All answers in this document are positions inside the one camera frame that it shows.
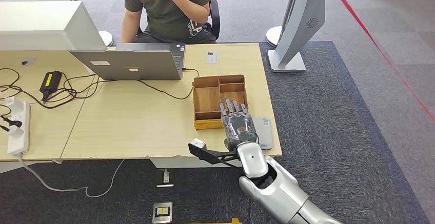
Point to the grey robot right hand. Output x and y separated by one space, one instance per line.
239 127

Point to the wooden compartment box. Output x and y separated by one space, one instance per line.
205 98

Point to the white ID card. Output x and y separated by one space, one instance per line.
211 57

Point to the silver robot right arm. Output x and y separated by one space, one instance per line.
278 188

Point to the person's left forearm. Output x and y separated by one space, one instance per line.
192 8

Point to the person's right forearm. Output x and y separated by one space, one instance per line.
129 27

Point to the grey card reader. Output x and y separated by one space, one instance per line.
265 130

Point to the person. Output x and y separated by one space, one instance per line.
159 15

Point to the black office chair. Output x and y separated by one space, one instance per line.
215 18

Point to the white desk crossbeam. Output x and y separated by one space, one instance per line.
176 163

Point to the white round stanchion base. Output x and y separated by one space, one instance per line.
272 36
106 38

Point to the grey laptop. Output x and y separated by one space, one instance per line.
129 64

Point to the yellow floor tape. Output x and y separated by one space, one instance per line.
234 221

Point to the light wooden desk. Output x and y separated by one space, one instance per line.
136 120
44 130

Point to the dark grey carpet mat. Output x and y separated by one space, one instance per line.
339 96

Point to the silver floor socket box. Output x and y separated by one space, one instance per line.
162 213

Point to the silver kiosk stand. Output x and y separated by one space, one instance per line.
300 18

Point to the white desktop monitor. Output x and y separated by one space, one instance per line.
40 25

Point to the black power adapter yellow label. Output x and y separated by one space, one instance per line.
50 82

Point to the red barrier belt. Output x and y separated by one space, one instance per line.
374 41

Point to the black power plug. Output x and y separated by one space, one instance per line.
13 123
4 128

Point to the white power strip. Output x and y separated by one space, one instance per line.
19 137

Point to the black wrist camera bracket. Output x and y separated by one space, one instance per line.
210 154

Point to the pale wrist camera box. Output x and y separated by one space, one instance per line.
198 143

